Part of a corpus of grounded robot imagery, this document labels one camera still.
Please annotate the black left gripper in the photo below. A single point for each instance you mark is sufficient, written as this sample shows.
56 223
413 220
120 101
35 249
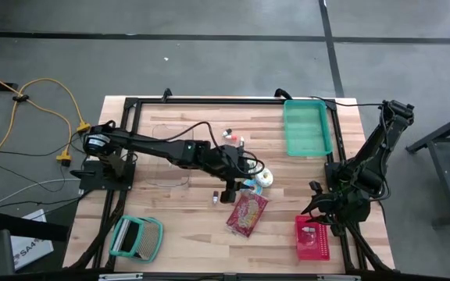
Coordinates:
233 162

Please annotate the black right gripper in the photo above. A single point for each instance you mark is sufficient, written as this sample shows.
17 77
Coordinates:
348 210

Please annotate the blue iced doughnut toy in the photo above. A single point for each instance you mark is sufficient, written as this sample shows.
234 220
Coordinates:
257 189

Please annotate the small bottle dark red cap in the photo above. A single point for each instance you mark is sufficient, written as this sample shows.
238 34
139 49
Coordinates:
215 197

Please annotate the red plastic-wrapped packet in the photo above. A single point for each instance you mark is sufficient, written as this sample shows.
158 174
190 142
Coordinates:
246 214

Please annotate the small bottle with red cap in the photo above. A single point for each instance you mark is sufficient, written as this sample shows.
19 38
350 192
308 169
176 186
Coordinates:
231 137

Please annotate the small bottle with black cap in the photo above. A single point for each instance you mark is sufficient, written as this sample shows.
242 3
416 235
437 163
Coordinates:
227 132

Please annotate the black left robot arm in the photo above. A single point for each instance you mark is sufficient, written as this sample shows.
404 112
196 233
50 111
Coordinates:
151 146

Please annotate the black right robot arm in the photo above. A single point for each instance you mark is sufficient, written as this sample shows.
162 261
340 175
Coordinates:
381 144

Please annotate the red plastic basket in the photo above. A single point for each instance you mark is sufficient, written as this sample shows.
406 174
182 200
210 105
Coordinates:
322 250

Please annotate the clear plastic bin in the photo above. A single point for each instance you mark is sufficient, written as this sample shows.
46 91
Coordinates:
166 175

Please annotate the green plastic tray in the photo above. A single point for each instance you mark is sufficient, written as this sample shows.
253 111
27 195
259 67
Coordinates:
307 129

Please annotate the teal framed mesh holder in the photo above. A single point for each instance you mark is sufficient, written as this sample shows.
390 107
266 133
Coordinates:
147 242

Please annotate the black metal stand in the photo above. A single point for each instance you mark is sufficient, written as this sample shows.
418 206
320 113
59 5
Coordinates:
436 133

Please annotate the black beam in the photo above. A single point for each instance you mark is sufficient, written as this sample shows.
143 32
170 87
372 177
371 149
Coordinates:
26 228

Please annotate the white cardboard box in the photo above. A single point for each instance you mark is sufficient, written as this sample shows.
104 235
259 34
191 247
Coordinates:
29 251

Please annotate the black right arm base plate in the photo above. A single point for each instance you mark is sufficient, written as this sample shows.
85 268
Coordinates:
329 171

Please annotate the silver metal bracket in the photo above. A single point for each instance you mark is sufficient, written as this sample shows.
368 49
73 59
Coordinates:
119 277
338 278

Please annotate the black aluminium table frame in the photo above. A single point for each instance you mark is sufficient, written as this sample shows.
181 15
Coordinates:
264 101

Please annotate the black frame bracket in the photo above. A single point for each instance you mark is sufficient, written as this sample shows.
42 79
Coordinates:
281 93
166 94

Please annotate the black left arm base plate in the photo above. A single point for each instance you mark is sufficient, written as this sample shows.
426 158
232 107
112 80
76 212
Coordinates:
92 181

